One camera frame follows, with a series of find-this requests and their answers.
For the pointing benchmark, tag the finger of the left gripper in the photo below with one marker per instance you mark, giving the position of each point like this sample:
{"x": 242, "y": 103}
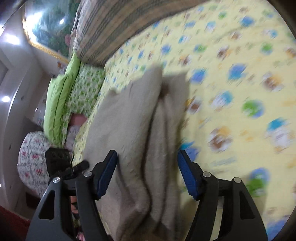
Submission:
{"x": 79, "y": 168}

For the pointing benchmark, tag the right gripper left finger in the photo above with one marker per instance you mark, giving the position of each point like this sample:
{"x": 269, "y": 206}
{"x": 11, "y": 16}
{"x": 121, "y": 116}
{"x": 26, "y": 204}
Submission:
{"x": 53, "y": 217}

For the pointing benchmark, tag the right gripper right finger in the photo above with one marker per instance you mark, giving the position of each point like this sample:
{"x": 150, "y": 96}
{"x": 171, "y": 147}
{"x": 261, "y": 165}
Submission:
{"x": 241, "y": 219}

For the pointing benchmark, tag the taupe knit sweater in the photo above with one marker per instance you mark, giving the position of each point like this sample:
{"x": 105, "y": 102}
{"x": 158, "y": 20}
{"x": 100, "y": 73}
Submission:
{"x": 142, "y": 124}

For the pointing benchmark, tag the left hand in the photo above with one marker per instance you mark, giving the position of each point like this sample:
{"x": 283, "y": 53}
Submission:
{"x": 74, "y": 208}

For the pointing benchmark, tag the floral fabric bedding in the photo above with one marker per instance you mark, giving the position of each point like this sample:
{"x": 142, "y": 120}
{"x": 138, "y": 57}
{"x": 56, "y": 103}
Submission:
{"x": 32, "y": 166}

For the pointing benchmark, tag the pink cloth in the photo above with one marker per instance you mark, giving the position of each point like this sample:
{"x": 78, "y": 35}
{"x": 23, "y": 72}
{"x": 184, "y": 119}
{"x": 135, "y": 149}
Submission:
{"x": 77, "y": 119}

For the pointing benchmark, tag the bright green pillow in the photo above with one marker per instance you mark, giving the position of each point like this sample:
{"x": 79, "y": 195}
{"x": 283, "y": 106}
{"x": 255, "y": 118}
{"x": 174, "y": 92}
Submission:
{"x": 55, "y": 124}

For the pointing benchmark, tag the green patterned pillow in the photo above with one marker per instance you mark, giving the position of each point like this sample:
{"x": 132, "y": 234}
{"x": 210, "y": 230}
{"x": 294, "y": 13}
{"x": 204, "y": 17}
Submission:
{"x": 83, "y": 95}

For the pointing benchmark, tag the plaid brown quilt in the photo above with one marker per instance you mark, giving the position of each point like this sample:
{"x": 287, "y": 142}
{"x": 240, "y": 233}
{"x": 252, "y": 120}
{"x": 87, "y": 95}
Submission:
{"x": 101, "y": 27}

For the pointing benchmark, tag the gold framed landscape painting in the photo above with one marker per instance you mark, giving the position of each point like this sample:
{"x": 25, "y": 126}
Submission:
{"x": 48, "y": 25}

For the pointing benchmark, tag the yellow cartoon bear bedsheet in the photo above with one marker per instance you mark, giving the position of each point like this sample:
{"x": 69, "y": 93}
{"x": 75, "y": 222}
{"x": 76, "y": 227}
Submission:
{"x": 239, "y": 61}

